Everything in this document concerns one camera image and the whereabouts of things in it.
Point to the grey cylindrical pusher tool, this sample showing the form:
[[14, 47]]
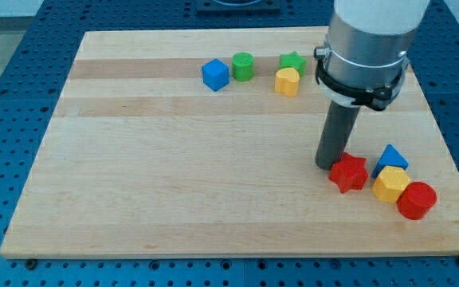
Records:
[[336, 132]]

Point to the red star block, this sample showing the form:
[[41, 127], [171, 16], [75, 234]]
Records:
[[349, 173]]

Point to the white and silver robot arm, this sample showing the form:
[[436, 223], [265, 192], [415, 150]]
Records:
[[362, 63]]

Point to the green star block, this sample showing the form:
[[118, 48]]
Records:
[[293, 60]]

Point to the blue triangle block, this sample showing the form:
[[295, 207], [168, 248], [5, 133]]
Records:
[[389, 157]]

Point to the yellow heart block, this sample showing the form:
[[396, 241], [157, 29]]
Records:
[[287, 81]]

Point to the yellow hexagon block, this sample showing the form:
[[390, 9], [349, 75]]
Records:
[[390, 184]]

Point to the red cylinder block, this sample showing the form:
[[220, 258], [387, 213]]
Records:
[[416, 200]]

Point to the green cylinder block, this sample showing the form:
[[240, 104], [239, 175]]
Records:
[[242, 66]]

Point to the blue cube block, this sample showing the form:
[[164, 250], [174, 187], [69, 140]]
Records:
[[215, 74]]

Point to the wooden board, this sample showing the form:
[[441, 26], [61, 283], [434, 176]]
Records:
[[142, 160]]

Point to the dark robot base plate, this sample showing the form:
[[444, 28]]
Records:
[[237, 6]]

